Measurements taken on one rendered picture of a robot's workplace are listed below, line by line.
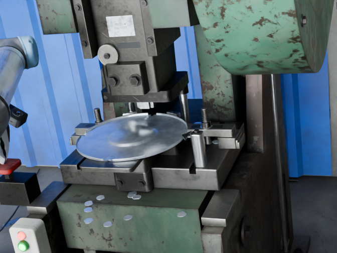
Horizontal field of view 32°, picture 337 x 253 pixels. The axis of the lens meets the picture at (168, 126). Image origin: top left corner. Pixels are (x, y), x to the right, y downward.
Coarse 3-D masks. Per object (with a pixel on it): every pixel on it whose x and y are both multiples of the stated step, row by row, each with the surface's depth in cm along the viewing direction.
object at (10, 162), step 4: (8, 160) 158; (12, 160) 157; (16, 160) 157; (20, 160) 157; (0, 164) 156; (4, 164) 156; (8, 164) 156; (12, 164) 155; (16, 164) 155; (20, 164) 157; (0, 168) 154; (4, 168) 153; (8, 168) 153; (12, 168) 154; (16, 168) 155; (0, 172) 153; (4, 172) 153; (8, 172) 153
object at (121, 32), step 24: (96, 0) 144; (120, 0) 142; (96, 24) 147; (120, 24) 144; (120, 48) 147; (144, 48) 145; (168, 48) 155; (120, 72) 147; (144, 72) 146; (168, 72) 155
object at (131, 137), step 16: (96, 128) 160; (112, 128) 159; (128, 128) 156; (144, 128) 154; (160, 128) 154; (176, 128) 153; (80, 144) 151; (96, 144) 150; (112, 144) 148; (128, 144) 146; (144, 144) 146; (160, 144) 144; (176, 144) 143; (96, 160) 141; (112, 160) 140; (128, 160) 138
